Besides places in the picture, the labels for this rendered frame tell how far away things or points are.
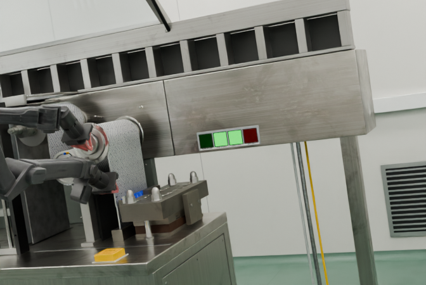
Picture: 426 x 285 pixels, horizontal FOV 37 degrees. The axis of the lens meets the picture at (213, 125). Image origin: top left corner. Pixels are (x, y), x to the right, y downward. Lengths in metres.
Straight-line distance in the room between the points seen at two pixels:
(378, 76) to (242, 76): 2.34
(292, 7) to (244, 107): 0.40
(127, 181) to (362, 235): 0.91
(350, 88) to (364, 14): 2.38
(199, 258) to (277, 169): 2.63
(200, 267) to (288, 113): 0.63
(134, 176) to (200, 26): 0.61
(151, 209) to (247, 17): 0.78
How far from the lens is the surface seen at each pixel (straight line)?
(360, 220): 2.48
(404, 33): 4.56
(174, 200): 2.21
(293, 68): 2.29
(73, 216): 2.78
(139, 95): 2.52
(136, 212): 2.18
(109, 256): 1.99
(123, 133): 2.34
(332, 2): 2.27
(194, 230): 2.22
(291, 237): 4.89
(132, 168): 2.37
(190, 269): 2.18
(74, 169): 1.97
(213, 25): 2.39
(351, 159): 2.44
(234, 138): 2.37
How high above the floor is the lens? 1.37
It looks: 3 degrees down
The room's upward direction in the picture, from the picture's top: 9 degrees counter-clockwise
